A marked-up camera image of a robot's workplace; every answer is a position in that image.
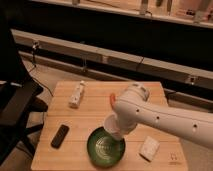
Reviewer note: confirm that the black office chair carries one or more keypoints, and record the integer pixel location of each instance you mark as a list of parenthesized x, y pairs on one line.
[(18, 97)]

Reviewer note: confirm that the wooden table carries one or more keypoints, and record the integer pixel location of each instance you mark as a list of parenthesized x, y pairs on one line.
[(74, 139)]

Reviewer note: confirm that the black remote control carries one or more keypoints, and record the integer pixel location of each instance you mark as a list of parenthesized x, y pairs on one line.
[(59, 136)]

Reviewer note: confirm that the orange object behind arm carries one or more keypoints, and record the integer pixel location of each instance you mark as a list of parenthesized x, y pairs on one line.
[(112, 99)]

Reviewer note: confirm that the white sponge block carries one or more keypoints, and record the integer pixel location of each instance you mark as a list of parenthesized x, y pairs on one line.
[(149, 148)]

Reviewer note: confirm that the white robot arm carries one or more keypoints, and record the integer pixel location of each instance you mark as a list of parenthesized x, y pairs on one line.
[(132, 107)]

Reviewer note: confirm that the white plastic bottle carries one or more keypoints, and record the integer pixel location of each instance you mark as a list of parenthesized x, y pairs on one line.
[(77, 95)]

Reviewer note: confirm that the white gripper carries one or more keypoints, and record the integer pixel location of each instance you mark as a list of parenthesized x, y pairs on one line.
[(125, 125)]

